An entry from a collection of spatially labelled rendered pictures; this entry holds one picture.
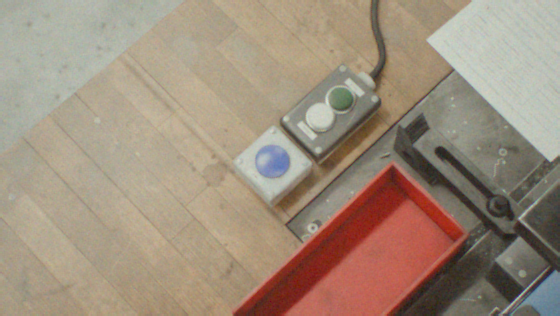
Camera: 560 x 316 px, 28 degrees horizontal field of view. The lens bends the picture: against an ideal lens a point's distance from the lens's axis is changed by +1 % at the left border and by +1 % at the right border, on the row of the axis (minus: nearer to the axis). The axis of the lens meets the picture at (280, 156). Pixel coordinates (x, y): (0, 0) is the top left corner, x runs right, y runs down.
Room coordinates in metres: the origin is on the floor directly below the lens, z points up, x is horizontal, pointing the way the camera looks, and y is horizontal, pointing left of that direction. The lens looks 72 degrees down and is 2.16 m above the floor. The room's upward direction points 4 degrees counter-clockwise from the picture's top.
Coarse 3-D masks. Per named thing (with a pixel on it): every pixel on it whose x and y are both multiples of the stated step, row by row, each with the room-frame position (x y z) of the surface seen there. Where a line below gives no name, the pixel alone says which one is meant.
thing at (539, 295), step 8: (552, 280) 0.23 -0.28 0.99; (544, 288) 0.22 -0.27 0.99; (552, 288) 0.22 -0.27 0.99; (536, 296) 0.21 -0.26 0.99; (544, 296) 0.21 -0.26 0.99; (552, 296) 0.21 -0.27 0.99; (536, 304) 0.20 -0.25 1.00; (544, 304) 0.20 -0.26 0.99; (552, 304) 0.20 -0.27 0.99; (544, 312) 0.19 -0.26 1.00; (552, 312) 0.19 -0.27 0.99
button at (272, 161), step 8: (272, 144) 0.42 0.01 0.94; (264, 152) 0.41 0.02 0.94; (272, 152) 0.41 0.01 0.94; (280, 152) 0.41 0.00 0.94; (256, 160) 0.40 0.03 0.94; (264, 160) 0.40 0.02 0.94; (272, 160) 0.40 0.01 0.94; (280, 160) 0.40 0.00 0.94; (288, 160) 0.40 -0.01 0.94; (264, 168) 0.39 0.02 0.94; (272, 168) 0.39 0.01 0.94; (280, 168) 0.39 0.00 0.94; (272, 176) 0.38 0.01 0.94
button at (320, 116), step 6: (312, 108) 0.46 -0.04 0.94; (318, 108) 0.46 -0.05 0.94; (324, 108) 0.46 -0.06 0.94; (330, 108) 0.46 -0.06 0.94; (312, 114) 0.46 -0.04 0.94; (318, 114) 0.45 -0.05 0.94; (324, 114) 0.45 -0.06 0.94; (330, 114) 0.45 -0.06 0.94; (312, 120) 0.45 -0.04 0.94; (318, 120) 0.45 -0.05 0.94; (324, 120) 0.45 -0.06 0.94; (330, 120) 0.45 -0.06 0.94; (318, 126) 0.44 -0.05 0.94; (324, 126) 0.44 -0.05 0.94
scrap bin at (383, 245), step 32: (384, 192) 0.36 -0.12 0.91; (416, 192) 0.35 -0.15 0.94; (352, 224) 0.33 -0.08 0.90; (384, 224) 0.32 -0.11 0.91; (416, 224) 0.32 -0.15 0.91; (448, 224) 0.31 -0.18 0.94; (320, 256) 0.29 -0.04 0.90; (352, 256) 0.29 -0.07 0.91; (384, 256) 0.29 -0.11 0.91; (416, 256) 0.28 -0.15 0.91; (448, 256) 0.27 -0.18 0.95; (256, 288) 0.25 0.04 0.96; (288, 288) 0.26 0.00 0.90; (320, 288) 0.26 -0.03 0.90; (352, 288) 0.25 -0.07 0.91; (384, 288) 0.25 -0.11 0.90; (416, 288) 0.24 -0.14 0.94
